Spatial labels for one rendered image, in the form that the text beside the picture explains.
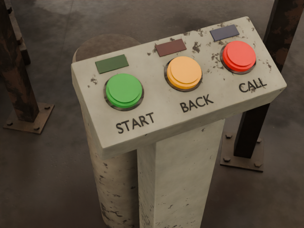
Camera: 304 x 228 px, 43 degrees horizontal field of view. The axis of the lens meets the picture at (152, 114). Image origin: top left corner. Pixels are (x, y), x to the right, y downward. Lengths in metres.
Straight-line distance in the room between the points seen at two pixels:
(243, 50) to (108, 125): 0.19
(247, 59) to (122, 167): 0.36
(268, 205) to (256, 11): 0.89
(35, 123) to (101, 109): 0.81
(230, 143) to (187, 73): 0.72
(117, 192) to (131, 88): 0.42
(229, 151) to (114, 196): 0.43
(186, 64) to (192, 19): 1.15
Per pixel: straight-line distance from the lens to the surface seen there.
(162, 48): 0.47
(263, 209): 1.06
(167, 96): 0.44
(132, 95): 0.42
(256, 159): 1.13
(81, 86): 0.44
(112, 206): 0.88
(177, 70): 0.44
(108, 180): 0.78
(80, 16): 1.63
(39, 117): 1.23
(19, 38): 1.41
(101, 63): 0.45
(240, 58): 0.48
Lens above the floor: 0.91
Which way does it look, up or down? 49 degrees down
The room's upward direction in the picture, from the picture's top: 1 degrees clockwise
